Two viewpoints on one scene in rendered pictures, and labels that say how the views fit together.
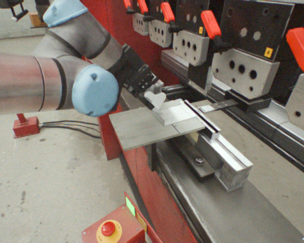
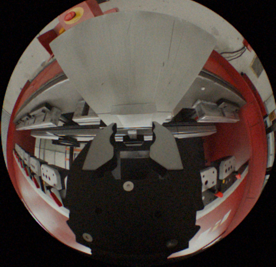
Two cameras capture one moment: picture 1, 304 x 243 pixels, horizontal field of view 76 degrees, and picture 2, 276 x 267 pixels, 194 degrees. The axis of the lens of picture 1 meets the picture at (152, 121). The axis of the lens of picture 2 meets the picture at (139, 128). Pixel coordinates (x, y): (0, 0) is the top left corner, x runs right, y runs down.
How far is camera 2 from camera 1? 0.55 m
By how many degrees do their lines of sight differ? 59
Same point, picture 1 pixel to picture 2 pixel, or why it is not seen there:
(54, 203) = (194, 8)
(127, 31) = (240, 137)
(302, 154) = (97, 131)
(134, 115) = (168, 78)
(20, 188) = not seen: outside the picture
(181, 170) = not seen: hidden behind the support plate
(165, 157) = not seen: hidden behind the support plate
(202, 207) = (65, 86)
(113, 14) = (249, 147)
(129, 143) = (62, 49)
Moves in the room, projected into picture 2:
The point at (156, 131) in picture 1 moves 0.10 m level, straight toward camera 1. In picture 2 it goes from (99, 95) to (49, 91)
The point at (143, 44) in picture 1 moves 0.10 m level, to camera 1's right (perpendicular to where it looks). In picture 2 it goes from (229, 130) to (220, 133)
